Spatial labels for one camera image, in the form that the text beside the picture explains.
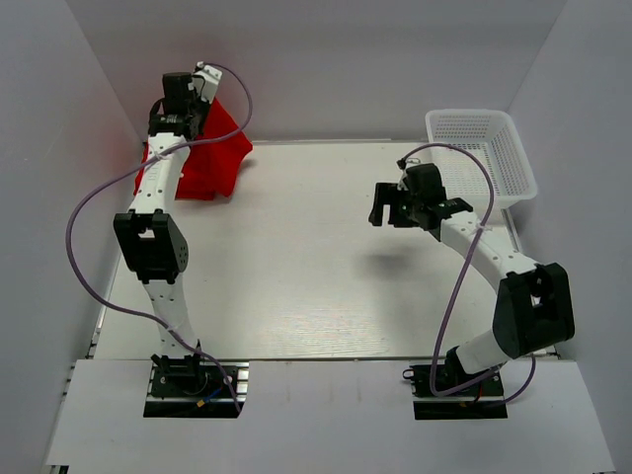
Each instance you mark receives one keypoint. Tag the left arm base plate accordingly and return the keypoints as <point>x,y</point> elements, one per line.
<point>185,391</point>

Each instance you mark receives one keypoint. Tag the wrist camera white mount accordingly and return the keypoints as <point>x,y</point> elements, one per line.
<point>206,81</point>
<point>404,164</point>

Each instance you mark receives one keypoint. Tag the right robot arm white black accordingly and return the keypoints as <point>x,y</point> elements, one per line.
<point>533,309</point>

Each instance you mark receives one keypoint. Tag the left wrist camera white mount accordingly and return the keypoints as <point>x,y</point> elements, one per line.
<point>206,81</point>

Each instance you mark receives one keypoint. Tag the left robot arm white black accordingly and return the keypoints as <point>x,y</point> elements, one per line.
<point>152,244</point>

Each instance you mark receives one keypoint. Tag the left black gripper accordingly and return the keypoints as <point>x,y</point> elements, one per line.
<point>205,109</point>

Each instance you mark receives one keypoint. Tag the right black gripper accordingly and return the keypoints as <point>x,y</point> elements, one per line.
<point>386,194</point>

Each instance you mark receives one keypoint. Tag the folded red t shirt stack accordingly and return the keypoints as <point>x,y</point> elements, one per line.
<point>143,168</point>

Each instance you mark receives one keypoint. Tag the white plastic basket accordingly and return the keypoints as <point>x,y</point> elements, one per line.
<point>492,138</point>

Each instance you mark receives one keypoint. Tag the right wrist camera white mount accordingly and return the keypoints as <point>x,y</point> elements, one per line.
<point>404,164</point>

